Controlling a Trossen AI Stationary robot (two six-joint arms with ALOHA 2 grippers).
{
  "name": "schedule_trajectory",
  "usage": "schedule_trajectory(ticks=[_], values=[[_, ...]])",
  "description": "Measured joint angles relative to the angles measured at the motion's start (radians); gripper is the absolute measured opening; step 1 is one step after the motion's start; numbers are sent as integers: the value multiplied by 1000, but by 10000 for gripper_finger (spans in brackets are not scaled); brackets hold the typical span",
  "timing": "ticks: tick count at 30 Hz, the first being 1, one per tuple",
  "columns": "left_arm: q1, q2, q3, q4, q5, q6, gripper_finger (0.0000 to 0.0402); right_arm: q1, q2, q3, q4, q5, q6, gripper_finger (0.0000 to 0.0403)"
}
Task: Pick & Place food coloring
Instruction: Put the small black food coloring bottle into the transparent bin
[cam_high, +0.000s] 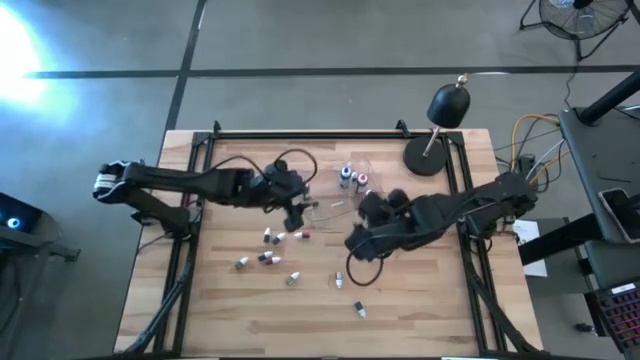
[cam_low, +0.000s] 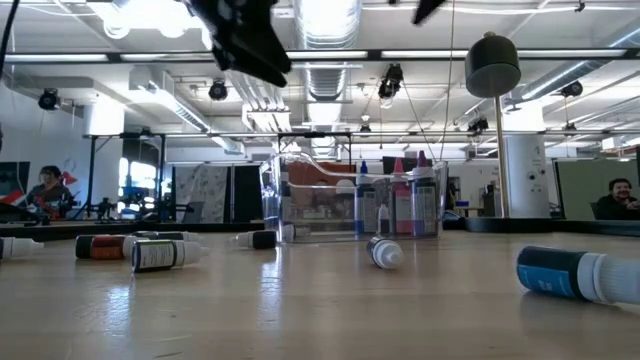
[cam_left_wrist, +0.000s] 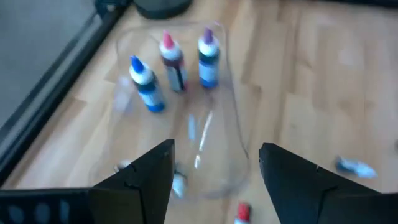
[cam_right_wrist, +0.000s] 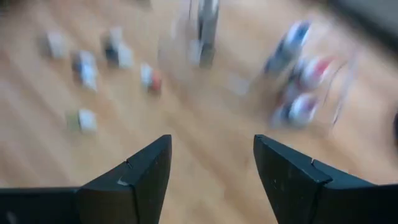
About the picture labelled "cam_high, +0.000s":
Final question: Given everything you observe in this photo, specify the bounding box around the black box with blue light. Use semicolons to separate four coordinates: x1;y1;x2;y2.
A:
0;192;81;263

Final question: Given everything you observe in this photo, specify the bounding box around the white paper sheet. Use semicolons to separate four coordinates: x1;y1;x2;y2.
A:
512;218;549;279

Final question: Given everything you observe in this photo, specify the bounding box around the clear plastic container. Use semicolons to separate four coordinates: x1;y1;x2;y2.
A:
304;157;386;224

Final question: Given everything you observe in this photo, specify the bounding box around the black left wrist camera cable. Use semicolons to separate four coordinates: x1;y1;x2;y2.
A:
204;147;320;187

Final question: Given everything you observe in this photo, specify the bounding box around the dark grey desk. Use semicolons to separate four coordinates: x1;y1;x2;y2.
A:
518;105;640;267

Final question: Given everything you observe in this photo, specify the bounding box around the smartphone with white edge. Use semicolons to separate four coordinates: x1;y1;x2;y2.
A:
597;187;640;245

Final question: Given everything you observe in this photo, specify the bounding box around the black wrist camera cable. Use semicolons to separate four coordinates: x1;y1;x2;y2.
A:
345;249;385;288
204;147;320;187

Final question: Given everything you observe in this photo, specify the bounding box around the black desk lamp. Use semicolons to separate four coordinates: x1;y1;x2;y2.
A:
402;73;472;177

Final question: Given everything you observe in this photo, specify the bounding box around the yellow cable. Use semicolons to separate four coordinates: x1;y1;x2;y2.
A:
509;113;561;187

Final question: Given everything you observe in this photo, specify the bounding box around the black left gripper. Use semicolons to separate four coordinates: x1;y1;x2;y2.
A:
259;172;320;232

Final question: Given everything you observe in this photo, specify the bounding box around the black floor fan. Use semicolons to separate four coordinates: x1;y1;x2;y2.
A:
518;0;632;62

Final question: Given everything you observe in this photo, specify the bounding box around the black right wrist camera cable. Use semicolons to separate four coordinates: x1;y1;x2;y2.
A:
345;249;385;288

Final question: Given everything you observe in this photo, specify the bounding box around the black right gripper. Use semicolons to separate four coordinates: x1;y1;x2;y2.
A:
357;192;419;256

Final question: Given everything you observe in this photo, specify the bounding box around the black backlit keyboard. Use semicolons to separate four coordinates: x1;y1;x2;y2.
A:
583;281;640;355

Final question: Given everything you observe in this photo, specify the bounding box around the black aluminium table frame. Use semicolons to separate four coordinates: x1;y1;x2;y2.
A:
113;119;546;359

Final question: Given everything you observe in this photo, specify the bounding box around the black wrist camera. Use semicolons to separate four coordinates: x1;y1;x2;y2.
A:
344;237;374;262
272;158;301;176

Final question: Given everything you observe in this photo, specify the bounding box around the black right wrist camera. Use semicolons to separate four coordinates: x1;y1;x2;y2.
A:
344;237;374;262

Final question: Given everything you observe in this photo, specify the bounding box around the black stand pole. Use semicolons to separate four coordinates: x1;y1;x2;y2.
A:
578;68;640;126

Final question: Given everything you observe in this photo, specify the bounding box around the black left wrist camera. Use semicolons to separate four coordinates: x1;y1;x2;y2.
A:
272;158;301;176

